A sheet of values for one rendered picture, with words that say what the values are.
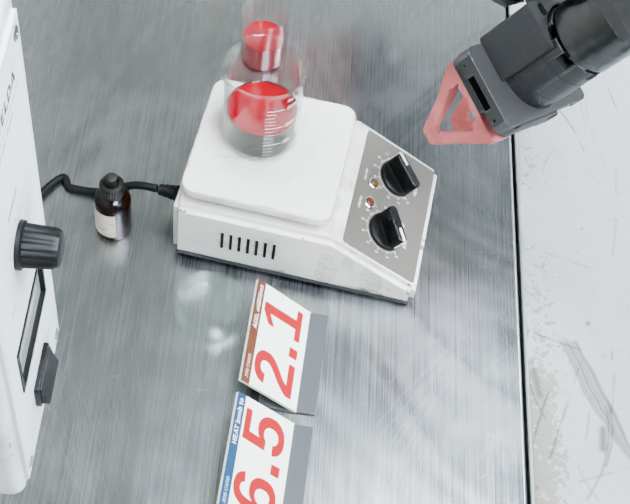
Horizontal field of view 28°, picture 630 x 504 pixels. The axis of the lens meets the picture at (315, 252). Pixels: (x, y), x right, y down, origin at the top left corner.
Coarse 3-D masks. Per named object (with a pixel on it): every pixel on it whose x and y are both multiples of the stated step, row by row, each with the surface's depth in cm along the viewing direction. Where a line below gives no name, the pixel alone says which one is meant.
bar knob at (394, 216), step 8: (392, 208) 99; (376, 216) 100; (384, 216) 100; (392, 216) 99; (376, 224) 100; (384, 224) 100; (392, 224) 99; (400, 224) 99; (376, 232) 99; (384, 232) 100; (392, 232) 99; (400, 232) 99; (376, 240) 99; (384, 240) 100; (392, 240) 99; (400, 240) 99; (384, 248) 100; (392, 248) 100
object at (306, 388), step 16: (256, 288) 97; (272, 288) 98; (304, 320) 100; (320, 320) 100; (304, 336) 99; (320, 336) 100; (304, 352) 99; (320, 352) 99; (240, 368) 93; (304, 368) 98; (320, 368) 98; (304, 384) 97; (272, 400) 96; (304, 400) 96
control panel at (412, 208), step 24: (384, 144) 104; (360, 168) 102; (360, 192) 101; (384, 192) 102; (360, 216) 100; (408, 216) 103; (360, 240) 98; (408, 240) 102; (384, 264) 99; (408, 264) 101
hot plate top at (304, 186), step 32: (320, 128) 101; (352, 128) 101; (192, 160) 98; (224, 160) 98; (288, 160) 98; (320, 160) 99; (192, 192) 96; (224, 192) 96; (256, 192) 96; (288, 192) 97; (320, 192) 97; (320, 224) 96
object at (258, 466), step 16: (256, 416) 92; (272, 416) 94; (240, 432) 91; (256, 432) 92; (272, 432) 93; (240, 448) 90; (256, 448) 91; (272, 448) 92; (240, 464) 90; (256, 464) 91; (272, 464) 92; (240, 480) 89; (256, 480) 90; (272, 480) 91; (240, 496) 88; (256, 496) 90; (272, 496) 91
